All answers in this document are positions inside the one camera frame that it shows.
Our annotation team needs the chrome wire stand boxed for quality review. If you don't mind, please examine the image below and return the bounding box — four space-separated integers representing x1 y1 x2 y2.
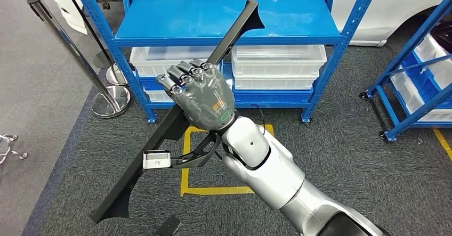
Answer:
0 134 29 166

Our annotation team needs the blue metal shelf rack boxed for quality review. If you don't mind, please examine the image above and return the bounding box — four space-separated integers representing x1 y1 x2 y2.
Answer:
359 0 452 142
69 0 384 124

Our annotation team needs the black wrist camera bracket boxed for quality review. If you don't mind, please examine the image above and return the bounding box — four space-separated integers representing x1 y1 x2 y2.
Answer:
170 131 223 168

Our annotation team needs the white car with red stripe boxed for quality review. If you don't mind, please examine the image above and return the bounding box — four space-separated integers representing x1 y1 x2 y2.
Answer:
46 0 452 48

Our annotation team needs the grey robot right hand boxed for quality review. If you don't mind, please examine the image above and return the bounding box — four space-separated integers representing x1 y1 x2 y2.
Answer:
156 58 237 132

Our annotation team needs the chrome stanchion post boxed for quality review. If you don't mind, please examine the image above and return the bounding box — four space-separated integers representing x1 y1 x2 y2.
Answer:
105 63 128 87
27 0 131 119

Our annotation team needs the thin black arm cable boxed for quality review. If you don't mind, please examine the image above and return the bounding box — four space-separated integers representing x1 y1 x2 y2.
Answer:
251 103 267 136

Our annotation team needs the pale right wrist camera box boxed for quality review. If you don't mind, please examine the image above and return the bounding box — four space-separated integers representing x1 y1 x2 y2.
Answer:
142 150 173 172

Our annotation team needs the black plastic frame part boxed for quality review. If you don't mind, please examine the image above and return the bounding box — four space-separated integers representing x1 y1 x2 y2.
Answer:
89 0 265 224

